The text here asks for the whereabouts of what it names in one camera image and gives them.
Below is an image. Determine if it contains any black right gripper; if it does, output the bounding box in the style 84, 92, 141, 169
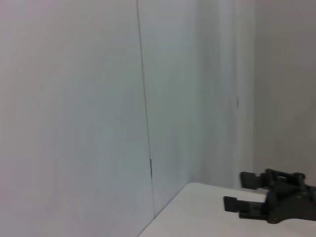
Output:
223, 168, 316, 225

